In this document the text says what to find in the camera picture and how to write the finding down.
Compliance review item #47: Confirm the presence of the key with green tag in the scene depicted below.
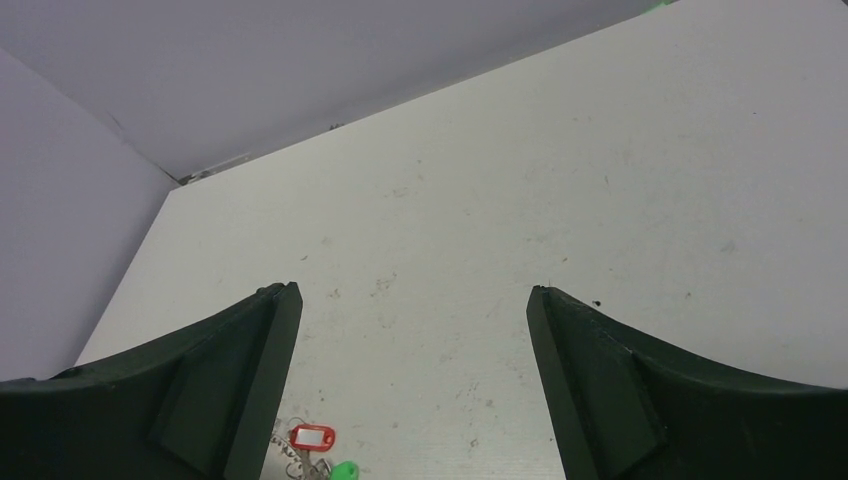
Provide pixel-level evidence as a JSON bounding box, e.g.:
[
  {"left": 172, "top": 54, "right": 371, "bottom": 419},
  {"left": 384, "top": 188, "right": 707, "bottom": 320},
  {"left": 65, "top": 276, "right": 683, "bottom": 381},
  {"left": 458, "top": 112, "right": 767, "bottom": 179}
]
[{"left": 328, "top": 461, "right": 360, "bottom": 480}]

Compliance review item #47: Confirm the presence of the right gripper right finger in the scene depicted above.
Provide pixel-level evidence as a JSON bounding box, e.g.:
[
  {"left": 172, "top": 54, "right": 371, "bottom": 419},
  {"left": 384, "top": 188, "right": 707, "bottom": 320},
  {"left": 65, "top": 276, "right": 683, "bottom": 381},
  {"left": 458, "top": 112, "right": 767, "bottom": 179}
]
[{"left": 526, "top": 286, "right": 847, "bottom": 479}]

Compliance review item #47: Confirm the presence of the silver metal key organizer ring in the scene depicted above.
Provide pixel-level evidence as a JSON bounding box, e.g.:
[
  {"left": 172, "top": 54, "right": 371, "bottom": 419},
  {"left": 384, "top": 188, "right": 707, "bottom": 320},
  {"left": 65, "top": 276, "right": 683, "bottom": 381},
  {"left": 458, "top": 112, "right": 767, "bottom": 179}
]
[{"left": 268, "top": 417, "right": 333, "bottom": 480}]

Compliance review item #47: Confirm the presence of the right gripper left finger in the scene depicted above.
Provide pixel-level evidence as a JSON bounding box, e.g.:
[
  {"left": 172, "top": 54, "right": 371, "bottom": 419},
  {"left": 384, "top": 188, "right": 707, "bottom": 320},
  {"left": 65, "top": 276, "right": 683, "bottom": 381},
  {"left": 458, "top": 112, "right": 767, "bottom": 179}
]
[{"left": 1, "top": 283, "right": 303, "bottom": 479}]

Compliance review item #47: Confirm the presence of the key with red tag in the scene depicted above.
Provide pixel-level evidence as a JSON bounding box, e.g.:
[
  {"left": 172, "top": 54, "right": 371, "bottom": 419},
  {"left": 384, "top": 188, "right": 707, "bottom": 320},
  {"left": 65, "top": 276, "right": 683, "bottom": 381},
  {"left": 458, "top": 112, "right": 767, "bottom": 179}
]
[{"left": 289, "top": 424, "right": 336, "bottom": 453}]

